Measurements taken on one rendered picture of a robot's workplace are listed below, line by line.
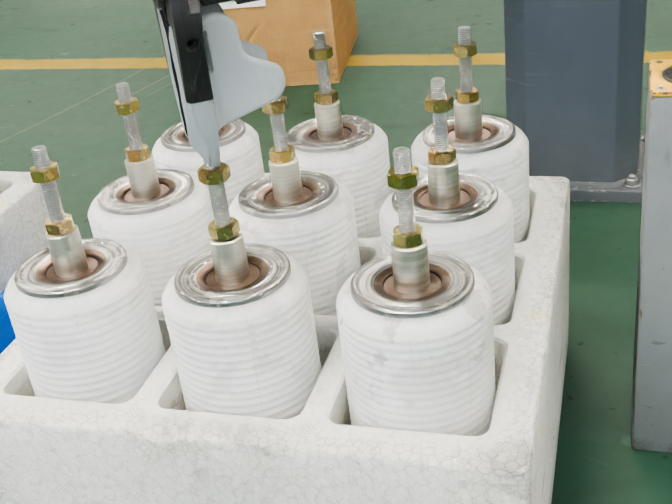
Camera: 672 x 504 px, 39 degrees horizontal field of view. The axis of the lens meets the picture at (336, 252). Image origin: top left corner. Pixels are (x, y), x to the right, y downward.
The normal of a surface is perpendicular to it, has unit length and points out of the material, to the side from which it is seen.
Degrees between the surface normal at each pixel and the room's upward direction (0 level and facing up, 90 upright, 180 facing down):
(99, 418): 0
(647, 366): 90
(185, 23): 86
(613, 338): 0
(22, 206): 90
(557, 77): 90
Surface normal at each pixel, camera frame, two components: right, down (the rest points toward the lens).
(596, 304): -0.11, -0.87
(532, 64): -0.29, 0.49
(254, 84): 0.30, 0.44
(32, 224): 0.95, 0.05
